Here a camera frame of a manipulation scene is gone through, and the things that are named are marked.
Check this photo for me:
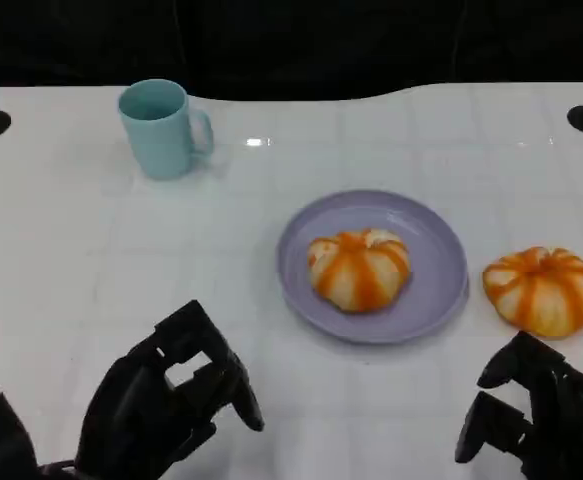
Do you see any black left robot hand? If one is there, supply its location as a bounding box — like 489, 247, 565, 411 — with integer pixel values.
73, 298, 266, 480

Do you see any lilac plate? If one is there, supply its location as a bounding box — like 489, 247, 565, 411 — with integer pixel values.
275, 188, 470, 345

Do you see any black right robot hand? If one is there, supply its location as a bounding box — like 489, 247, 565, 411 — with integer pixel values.
453, 329, 583, 480

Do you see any pale green mug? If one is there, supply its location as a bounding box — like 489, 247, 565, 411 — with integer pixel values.
116, 78, 216, 181

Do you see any black backdrop cloth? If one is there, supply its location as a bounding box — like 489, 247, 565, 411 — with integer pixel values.
0, 0, 583, 101

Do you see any orange white toy bread roll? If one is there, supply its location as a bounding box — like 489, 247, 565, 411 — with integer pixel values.
306, 227, 413, 315
481, 244, 583, 339

